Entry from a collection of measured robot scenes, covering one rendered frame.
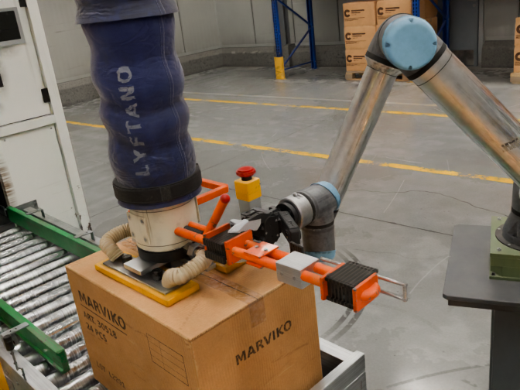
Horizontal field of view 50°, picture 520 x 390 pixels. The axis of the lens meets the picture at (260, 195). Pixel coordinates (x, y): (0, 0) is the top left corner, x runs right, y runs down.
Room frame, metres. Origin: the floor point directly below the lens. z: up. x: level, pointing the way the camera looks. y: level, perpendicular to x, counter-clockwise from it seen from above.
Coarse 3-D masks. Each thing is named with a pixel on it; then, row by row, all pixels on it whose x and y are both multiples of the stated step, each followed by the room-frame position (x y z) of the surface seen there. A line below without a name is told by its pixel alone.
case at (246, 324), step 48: (96, 288) 1.32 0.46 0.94; (240, 288) 1.21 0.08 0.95; (288, 288) 1.22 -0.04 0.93; (96, 336) 1.39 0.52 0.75; (144, 336) 1.17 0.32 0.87; (192, 336) 1.03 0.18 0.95; (240, 336) 1.10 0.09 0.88; (288, 336) 1.20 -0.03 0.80; (144, 384) 1.21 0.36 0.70; (192, 384) 1.03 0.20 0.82; (240, 384) 1.09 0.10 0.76; (288, 384) 1.19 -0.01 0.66
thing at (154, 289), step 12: (96, 264) 1.40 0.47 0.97; (108, 264) 1.38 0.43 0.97; (120, 264) 1.37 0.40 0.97; (108, 276) 1.35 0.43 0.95; (120, 276) 1.31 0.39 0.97; (132, 276) 1.29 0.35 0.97; (144, 276) 1.28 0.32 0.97; (156, 276) 1.25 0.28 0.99; (132, 288) 1.26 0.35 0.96; (144, 288) 1.23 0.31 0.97; (156, 288) 1.21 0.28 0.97; (180, 288) 1.21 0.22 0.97; (192, 288) 1.21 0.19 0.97; (156, 300) 1.19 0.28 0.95; (168, 300) 1.16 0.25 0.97
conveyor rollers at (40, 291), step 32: (0, 256) 2.53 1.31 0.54; (32, 256) 2.47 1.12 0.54; (64, 256) 2.47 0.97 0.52; (0, 288) 2.18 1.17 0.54; (32, 288) 2.18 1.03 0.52; (64, 288) 2.10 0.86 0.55; (0, 320) 1.91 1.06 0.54; (32, 320) 1.90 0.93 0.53; (64, 320) 1.83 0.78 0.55; (32, 352) 1.65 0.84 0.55; (96, 384) 1.48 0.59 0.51
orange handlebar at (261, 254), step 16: (208, 192) 1.54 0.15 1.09; (224, 192) 1.57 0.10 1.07; (192, 224) 1.31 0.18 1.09; (192, 240) 1.25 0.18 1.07; (240, 256) 1.12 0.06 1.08; (256, 256) 1.08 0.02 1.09; (272, 256) 1.10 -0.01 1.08; (304, 272) 0.99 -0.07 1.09; (320, 272) 1.00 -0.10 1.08; (368, 288) 0.91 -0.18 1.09
